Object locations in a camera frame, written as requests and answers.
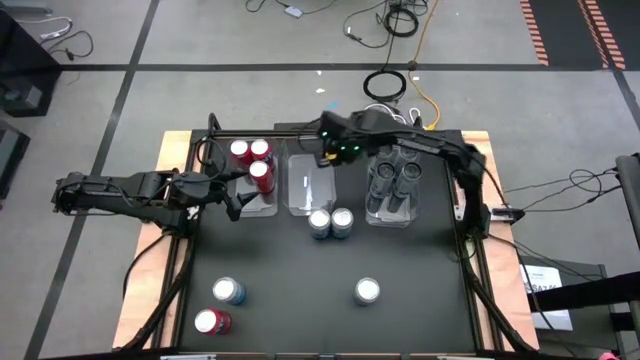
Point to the black stand pole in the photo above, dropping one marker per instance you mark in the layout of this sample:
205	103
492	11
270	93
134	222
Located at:
630	195

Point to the dark equipment case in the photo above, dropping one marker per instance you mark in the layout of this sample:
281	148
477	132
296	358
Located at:
10	155

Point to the red Fanta soda can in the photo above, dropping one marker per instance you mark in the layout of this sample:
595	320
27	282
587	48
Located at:
260	148
210	321
260	175
239	148

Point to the white paper sheet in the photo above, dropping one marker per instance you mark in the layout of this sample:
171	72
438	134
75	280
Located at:
547	300

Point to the clear plastic bin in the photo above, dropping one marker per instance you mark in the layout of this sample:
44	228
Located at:
307	190
250	207
390	220

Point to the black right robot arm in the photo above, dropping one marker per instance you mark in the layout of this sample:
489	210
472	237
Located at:
425	142

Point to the black-top silver soda can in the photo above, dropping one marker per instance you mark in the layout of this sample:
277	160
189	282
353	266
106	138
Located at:
386	172
409	153
411	171
387	155

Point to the black box device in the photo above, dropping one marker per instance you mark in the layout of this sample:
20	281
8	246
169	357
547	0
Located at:
505	214

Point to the blue tape scrap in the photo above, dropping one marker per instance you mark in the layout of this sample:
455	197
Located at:
332	105

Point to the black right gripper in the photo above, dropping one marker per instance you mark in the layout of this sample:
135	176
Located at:
342	130

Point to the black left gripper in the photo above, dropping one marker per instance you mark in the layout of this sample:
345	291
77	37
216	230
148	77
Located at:
197	187

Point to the pink object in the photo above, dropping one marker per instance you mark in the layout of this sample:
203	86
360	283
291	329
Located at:
607	356

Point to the white edge bracket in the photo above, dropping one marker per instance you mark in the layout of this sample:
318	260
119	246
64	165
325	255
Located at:
187	357
457	357

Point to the black cabinet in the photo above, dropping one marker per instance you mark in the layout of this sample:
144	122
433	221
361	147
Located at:
22	65

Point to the white power adapter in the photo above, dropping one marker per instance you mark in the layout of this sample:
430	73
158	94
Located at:
293	11

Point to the white and blue soda can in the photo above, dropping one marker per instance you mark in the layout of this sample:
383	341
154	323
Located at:
342	221
318	223
367	291
227	290

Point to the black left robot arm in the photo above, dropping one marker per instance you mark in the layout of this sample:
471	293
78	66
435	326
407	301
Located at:
110	192

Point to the black cart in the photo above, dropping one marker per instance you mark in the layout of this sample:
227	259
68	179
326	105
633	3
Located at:
595	295

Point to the black orange-edged floor mat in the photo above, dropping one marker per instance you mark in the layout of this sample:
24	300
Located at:
565	30

